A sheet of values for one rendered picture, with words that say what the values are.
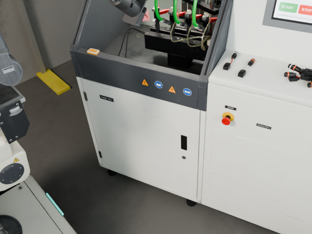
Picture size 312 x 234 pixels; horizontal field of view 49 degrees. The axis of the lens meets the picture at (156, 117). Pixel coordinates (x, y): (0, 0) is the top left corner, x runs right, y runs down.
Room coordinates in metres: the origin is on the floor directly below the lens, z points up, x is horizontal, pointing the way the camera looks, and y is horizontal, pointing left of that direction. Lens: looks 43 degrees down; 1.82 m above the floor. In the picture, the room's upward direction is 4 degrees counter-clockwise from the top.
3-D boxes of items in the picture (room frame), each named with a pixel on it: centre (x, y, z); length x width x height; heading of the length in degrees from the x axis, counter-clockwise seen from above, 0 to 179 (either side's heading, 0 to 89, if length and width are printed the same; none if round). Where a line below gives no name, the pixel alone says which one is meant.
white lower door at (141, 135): (1.29, 0.08, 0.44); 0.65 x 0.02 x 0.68; 61
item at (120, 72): (1.30, 0.08, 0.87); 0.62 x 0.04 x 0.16; 61
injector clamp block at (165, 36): (1.45, -0.15, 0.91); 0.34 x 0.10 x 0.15; 61
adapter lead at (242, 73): (1.14, -0.38, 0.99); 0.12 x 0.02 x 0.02; 142
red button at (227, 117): (1.04, -0.30, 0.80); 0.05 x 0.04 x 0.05; 61
